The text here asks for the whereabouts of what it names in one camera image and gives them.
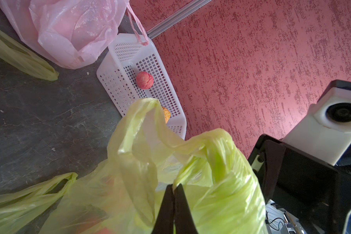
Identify right aluminium corner post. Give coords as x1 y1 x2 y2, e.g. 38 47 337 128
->
147 0 212 40

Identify green plastic bag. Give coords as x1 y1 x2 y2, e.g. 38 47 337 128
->
0 30 59 82
41 98 267 234

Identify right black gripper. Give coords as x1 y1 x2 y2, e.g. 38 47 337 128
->
248 134 351 234

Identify pink plastic bag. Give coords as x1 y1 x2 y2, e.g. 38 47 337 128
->
0 0 149 69

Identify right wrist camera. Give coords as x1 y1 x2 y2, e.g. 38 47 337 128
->
282 80 351 166

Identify white plastic basket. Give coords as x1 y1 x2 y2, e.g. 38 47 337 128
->
97 33 187 138

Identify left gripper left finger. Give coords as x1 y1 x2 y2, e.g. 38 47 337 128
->
151 185 175 234

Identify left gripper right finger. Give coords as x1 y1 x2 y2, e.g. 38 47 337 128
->
174 184 198 234

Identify orange yellow peach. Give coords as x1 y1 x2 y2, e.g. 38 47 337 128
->
162 107 171 123

